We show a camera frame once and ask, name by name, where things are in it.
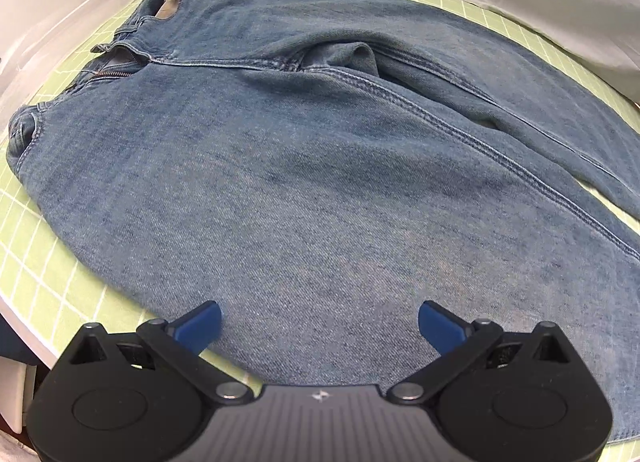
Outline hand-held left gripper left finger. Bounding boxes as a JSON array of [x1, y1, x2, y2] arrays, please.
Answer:
[[64, 300, 252, 403]]

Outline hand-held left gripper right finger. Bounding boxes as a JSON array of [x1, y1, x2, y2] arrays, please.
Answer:
[[387, 300, 574, 404]]

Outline blue denim jeans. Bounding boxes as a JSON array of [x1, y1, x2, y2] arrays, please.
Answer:
[[6, 0, 640, 443]]

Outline green grid cutting mat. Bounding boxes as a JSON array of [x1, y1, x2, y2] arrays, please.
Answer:
[[0, 0, 640, 462]]

